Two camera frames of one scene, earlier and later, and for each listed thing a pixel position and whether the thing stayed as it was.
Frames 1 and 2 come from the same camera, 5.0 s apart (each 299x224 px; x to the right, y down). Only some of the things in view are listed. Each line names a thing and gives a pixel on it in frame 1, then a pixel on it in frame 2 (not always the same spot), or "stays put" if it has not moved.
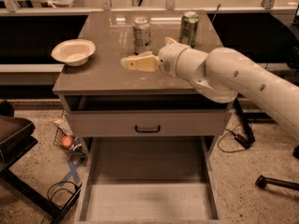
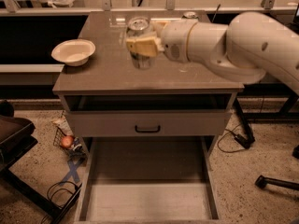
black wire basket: x=78 y=148 stays put
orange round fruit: x=67 y=141 stays put
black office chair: x=16 y=138 stays put
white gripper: x=169 y=59 → x=174 y=39
